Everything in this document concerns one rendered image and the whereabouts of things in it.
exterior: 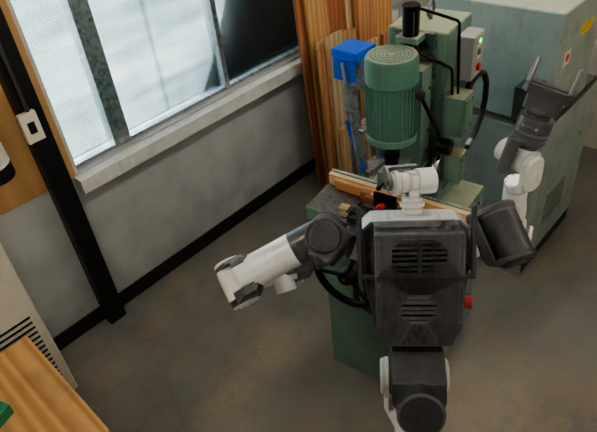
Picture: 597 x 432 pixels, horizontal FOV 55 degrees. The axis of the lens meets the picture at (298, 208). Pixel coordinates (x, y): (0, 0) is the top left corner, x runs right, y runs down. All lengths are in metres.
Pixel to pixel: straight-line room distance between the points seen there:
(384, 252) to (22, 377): 1.63
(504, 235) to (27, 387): 1.80
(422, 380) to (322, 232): 0.42
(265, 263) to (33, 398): 1.23
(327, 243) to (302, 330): 1.62
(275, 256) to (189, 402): 1.49
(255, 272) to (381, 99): 0.75
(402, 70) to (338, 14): 1.86
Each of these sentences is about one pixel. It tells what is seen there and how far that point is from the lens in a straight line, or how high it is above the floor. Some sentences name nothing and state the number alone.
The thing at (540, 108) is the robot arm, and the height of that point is 1.53.
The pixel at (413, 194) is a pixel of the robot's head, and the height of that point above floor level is 1.39.
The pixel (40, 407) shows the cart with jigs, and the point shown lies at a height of 0.53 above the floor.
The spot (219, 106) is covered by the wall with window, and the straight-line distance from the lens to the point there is 3.19.
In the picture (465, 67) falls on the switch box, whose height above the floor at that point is 1.37.
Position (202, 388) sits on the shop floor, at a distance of 2.85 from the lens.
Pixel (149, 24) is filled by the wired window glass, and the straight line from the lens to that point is 2.99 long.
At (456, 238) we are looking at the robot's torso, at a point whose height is 1.41.
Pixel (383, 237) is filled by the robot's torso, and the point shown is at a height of 1.42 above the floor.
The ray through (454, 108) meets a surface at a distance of 2.10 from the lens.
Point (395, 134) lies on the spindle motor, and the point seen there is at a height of 1.26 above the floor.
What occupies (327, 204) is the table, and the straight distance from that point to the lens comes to 2.24.
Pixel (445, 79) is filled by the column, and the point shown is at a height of 1.36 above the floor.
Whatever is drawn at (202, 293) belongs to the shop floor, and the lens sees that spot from 3.26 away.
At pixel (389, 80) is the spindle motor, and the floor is 1.46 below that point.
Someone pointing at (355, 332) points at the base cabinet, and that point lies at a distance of 2.58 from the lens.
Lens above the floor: 2.25
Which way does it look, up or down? 37 degrees down
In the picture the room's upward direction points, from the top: 7 degrees counter-clockwise
